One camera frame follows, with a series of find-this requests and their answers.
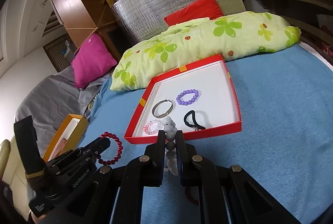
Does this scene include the red bead bracelet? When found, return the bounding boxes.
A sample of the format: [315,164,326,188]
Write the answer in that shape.
[96,131,124,166]

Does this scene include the silver metal bangle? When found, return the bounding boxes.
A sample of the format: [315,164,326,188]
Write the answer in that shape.
[152,99,174,119]

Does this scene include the purple bead bracelet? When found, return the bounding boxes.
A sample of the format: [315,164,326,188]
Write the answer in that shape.
[175,88,200,106]

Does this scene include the pale pink crystal bracelet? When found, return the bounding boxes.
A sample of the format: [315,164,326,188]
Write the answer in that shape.
[142,119,163,136]

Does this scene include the cream leather chair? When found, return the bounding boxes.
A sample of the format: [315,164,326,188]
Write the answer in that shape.
[1,137,30,221]

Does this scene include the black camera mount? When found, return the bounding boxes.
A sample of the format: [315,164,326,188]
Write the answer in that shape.
[14,115,46,191]

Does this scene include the red cushion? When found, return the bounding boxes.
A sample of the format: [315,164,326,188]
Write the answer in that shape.
[164,0,224,26]

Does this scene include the black hair tie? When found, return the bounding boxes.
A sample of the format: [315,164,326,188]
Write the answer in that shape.
[183,110,206,131]

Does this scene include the green floral pillow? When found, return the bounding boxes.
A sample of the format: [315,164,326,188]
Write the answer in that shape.
[110,11,301,91]

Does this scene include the red shallow box tray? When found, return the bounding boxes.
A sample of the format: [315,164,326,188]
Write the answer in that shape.
[124,54,242,144]

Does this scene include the wooden shelf rack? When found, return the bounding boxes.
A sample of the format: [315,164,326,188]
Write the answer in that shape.
[271,0,332,45]

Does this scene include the magenta pillow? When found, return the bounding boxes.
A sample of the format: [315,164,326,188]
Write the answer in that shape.
[71,34,117,89]

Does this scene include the white bead bracelet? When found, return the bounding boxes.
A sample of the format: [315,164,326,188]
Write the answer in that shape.
[161,116,179,176]

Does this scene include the yellow open gift box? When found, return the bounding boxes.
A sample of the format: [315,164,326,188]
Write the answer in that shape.
[43,114,88,162]

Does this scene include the left hand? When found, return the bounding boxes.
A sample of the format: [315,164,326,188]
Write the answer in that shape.
[28,212,47,224]

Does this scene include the grey bed sheet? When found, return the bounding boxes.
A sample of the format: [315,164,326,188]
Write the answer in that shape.
[15,64,112,136]

